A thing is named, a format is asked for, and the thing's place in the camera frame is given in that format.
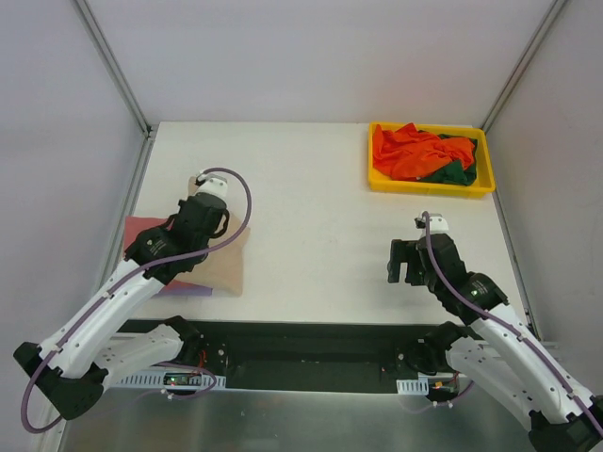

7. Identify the beige t shirt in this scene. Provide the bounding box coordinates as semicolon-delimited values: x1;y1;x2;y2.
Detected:
187;176;252;298

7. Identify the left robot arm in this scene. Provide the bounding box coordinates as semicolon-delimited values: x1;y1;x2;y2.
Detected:
13;192;230;432

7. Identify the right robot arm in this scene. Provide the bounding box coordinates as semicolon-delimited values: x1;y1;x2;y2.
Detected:
387;234;602;451

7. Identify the folded red t shirt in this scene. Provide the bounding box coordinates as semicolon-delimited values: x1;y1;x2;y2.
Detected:
122;216;192;286

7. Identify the folded purple t shirt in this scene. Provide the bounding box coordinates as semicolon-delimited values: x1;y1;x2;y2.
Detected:
156;284;213;297

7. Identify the green t shirt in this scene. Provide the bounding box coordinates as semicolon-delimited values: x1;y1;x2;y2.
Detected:
417;137;479;186

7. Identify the orange t shirt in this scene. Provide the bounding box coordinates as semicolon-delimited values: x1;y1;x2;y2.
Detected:
371;122;473;182

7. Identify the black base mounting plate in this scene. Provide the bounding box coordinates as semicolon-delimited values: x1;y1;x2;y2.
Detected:
122;315;472;395

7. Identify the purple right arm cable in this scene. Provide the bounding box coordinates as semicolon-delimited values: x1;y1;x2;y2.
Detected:
421;210;603;437

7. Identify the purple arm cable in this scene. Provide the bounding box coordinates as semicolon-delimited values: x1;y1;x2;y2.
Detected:
23;167;253;433
421;210;603;437

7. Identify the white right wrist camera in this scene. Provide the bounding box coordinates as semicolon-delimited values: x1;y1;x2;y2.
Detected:
415;214;449;236

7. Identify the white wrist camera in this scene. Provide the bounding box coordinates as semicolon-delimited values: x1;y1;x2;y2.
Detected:
194;172;228;201
415;214;449;236

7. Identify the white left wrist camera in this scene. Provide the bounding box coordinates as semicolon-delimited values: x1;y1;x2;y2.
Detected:
194;172;228;201

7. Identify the aluminium frame rail left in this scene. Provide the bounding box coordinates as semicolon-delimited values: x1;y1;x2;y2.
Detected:
90;131;155;301

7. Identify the aluminium frame post left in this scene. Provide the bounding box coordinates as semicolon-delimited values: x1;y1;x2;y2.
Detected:
71;0;153;138

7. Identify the aluminium frame post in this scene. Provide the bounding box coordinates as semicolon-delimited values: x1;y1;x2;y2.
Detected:
481;0;571;133
71;0;153;138

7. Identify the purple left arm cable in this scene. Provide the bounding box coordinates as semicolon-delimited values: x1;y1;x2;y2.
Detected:
23;167;253;433

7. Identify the right perforated cable tray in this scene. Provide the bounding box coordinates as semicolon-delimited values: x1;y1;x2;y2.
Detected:
396;378;430;396

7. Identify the perforated cable tray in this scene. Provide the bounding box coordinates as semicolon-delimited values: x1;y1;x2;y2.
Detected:
110;369;226;391
396;378;430;396

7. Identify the left perforated cable tray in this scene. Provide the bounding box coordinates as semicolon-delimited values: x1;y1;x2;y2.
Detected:
110;369;226;391

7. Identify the aluminium frame post right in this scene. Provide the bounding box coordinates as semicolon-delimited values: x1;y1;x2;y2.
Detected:
481;0;571;133

